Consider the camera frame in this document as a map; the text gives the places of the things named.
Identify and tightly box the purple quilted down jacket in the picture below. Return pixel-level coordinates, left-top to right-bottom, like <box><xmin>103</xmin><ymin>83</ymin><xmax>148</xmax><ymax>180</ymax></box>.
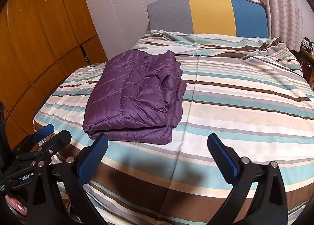
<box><xmin>82</xmin><ymin>50</ymin><xmax>187</xmax><ymax>145</ymax></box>

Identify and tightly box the left hand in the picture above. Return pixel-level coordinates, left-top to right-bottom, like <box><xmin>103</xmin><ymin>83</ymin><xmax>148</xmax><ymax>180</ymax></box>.
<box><xmin>5</xmin><ymin>194</ymin><xmax>27</xmax><ymax>216</ymax></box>

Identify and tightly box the wooden wardrobe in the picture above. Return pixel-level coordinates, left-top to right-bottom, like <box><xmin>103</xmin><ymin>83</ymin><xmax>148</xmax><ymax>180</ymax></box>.
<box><xmin>1</xmin><ymin>0</ymin><xmax>107</xmax><ymax>148</ymax></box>

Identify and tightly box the wooden desk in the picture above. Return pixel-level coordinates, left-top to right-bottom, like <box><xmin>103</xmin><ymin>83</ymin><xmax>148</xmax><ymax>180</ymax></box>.
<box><xmin>298</xmin><ymin>37</ymin><xmax>313</xmax><ymax>88</ymax></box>

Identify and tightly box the grey yellow blue headboard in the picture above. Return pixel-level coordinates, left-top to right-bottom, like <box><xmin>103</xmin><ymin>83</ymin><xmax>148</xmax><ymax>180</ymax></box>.
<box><xmin>147</xmin><ymin>0</ymin><xmax>268</xmax><ymax>38</ymax></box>

